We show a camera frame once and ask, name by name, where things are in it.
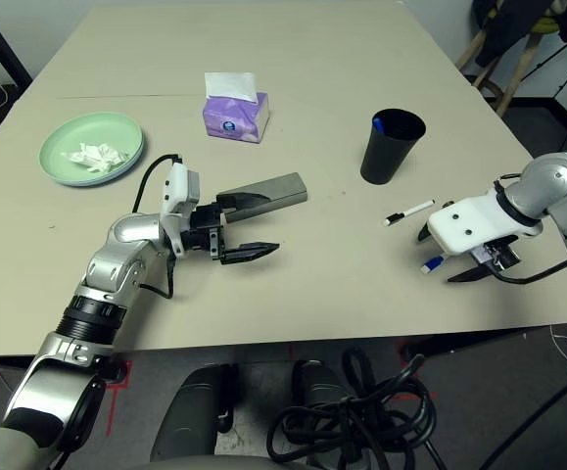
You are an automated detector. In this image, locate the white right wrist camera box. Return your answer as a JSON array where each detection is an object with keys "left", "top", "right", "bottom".
[{"left": 427, "top": 195, "right": 543, "bottom": 256}]

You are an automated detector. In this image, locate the black plastic cup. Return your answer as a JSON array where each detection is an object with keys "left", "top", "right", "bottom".
[{"left": 359, "top": 108, "right": 427, "bottom": 186}]

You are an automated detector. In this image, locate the red floor tape mark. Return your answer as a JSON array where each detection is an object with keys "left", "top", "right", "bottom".
[{"left": 104, "top": 361, "right": 132, "bottom": 437}]

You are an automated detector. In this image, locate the black cable bundle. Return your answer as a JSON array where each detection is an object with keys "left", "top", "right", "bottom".
[{"left": 265, "top": 345, "right": 441, "bottom": 466}]

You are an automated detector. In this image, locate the wooden stool yellow seat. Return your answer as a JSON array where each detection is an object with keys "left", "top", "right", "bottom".
[{"left": 453, "top": 19, "right": 558, "bottom": 117}]

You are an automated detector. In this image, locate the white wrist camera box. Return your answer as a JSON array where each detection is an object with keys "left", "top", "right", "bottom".
[
  {"left": 427, "top": 195, "right": 543, "bottom": 256},
  {"left": 159, "top": 163, "right": 201, "bottom": 259}
]

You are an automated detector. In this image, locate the white tissue sheet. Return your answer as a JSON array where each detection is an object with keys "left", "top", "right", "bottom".
[{"left": 204, "top": 71, "right": 259, "bottom": 104}]

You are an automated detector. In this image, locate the black left camera cable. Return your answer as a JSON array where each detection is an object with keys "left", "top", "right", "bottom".
[{"left": 133, "top": 154, "right": 184, "bottom": 300}]

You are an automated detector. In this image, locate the black cap whiteboard marker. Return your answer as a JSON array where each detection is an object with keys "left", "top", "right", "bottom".
[{"left": 384, "top": 199, "right": 437, "bottom": 227}]

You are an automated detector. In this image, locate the grey robot leg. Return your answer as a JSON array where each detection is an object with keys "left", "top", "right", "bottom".
[
  {"left": 290, "top": 359, "right": 362, "bottom": 412},
  {"left": 150, "top": 364, "right": 238, "bottom": 461}
]

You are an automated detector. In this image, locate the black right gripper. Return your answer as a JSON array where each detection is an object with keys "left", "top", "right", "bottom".
[{"left": 417, "top": 222, "right": 522, "bottom": 285}]

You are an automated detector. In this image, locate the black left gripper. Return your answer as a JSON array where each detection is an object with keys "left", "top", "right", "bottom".
[{"left": 184, "top": 192, "right": 282, "bottom": 265}]

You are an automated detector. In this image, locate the green plastic plate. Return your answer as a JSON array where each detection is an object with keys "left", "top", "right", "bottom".
[{"left": 38, "top": 112, "right": 146, "bottom": 187}]

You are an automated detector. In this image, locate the grey robot left leg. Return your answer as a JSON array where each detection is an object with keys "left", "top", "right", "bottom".
[{"left": 150, "top": 364, "right": 238, "bottom": 461}]

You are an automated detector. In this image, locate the grey glasses case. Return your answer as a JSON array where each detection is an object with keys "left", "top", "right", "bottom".
[{"left": 216, "top": 171, "right": 310, "bottom": 224}]

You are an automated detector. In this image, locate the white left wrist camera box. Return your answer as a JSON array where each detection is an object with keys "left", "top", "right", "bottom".
[{"left": 159, "top": 163, "right": 201, "bottom": 259}]

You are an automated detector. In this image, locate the grey robot right leg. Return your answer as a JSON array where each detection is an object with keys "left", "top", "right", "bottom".
[{"left": 290, "top": 359, "right": 362, "bottom": 412}]

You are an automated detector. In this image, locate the thin white floor cable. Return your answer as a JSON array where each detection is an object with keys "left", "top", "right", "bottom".
[{"left": 549, "top": 322, "right": 567, "bottom": 378}]

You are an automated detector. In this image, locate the purple tissue pack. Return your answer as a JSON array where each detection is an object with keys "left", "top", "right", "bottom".
[{"left": 202, "top": 91, "right": 270, "bottom": 145}]

